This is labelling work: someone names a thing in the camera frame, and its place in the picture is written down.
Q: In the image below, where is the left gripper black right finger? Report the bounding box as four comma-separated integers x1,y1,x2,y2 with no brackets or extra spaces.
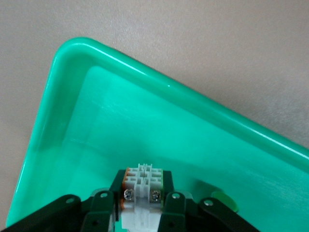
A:
158,171,260,232

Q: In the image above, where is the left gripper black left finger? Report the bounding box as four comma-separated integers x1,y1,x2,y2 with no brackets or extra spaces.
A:
0,170,127,232

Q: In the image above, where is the green plastic tray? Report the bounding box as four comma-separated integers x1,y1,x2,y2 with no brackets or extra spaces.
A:
5,36,309,232

